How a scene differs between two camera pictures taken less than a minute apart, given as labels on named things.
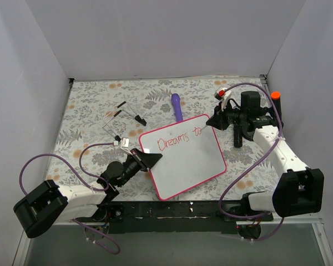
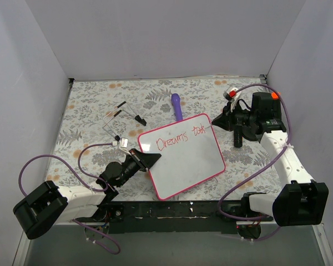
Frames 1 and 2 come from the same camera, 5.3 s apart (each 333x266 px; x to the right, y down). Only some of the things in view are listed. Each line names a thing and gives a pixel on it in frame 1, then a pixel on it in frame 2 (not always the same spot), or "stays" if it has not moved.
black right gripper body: x=222 y=118 stays
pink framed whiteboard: x=191 y=154 stays
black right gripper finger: x=218 y=112 to x=227 y=110
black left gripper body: x=140 y=160 stays
